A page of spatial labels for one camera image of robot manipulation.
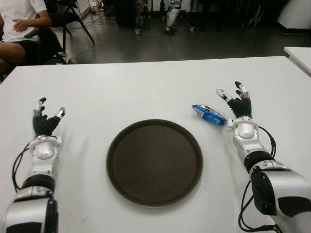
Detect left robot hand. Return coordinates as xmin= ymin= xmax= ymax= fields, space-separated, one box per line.
xmin=33 ymin=97 xmax=66 ymax=138

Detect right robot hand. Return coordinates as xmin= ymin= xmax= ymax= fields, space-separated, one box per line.
xmin=215 ymin=81 xmax=253 ymax=120

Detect blue Oreo cookie pack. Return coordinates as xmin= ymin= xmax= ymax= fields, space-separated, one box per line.
xmin=191 ymin=104 xmax=228 ymax=126

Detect white side table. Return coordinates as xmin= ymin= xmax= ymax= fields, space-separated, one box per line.
xmin=283 ymin=46 xmax=311 ymax=78

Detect person in black trousers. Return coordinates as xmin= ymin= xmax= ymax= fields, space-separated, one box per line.
xmin=42 ymin=24 xmax=69 ymax=65

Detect black office chair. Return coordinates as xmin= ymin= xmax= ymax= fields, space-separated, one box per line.
xmin=24 ymin=26 xmax=68 ymax=65

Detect round dark brown tray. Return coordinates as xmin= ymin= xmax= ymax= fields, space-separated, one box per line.
xmin=105 ymin=118 xmax=204 ymax=208

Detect white curved panel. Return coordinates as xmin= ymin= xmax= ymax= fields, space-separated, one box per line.
xmin=276 ymin=0 xmax=311 ymax=32

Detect seated person white shirt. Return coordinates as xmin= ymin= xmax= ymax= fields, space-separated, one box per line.
xmin=0 ymin=0 xmax=53 ymax=73

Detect black folding chair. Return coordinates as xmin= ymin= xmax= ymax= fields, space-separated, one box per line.
xmin=46 ymin=0 xmax=95 ymax=53

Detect white humanoid robot legs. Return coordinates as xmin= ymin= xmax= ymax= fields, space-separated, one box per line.
xmin=164 ymin=0 xmax=182 ymax=35

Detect white display board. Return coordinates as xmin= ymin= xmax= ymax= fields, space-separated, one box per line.
xmin=79 ymin=0 xmax=91 ymax=19

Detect black wheeled stand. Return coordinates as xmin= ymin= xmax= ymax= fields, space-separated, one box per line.
xmin=133 ymin=0 xmax=196 ymax=35

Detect black cabinet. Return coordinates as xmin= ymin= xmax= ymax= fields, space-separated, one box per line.
xmin=114 ymin=0 xmax=140 ymax=27

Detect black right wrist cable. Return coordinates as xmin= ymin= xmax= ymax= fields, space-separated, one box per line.
xmin=258 ymin=125 xmax=278 ymax=159

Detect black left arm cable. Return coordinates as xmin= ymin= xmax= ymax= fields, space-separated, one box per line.
xmin=12 ymin=145 xmax=34 ymax=192

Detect white floor cable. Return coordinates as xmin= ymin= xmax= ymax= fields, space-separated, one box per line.
xmin=65 ymin=14 xmax=115 ymax=61

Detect black right elbow cable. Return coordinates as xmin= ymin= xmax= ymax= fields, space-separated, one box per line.
xmin=237 ymin=181 xmax=284 ymax=233

